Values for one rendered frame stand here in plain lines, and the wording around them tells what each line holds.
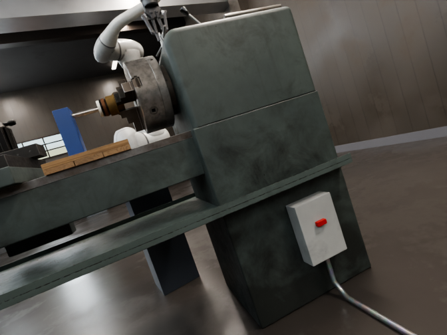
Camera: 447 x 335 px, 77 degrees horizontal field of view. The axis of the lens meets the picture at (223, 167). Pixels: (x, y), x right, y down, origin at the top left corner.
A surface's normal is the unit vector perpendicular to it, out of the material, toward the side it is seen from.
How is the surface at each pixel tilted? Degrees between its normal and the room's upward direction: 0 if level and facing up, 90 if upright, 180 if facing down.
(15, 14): 90
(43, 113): 90
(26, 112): 90
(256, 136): 90
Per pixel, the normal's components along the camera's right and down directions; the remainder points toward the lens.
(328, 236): 0.29, -0.02
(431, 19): -0.84, 0.33
